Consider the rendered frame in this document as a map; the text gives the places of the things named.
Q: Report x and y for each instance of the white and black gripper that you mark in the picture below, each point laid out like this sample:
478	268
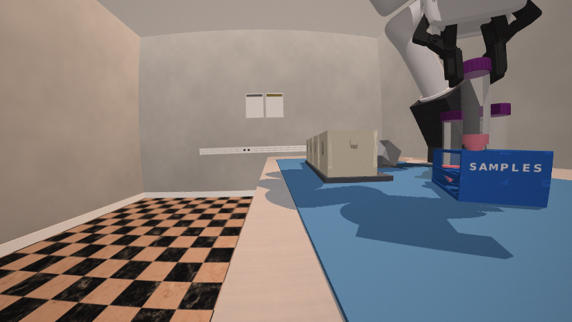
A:
458	19

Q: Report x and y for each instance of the blue bench mat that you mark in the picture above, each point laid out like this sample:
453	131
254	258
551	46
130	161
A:
407	251

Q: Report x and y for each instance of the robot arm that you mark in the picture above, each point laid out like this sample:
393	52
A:
422	62

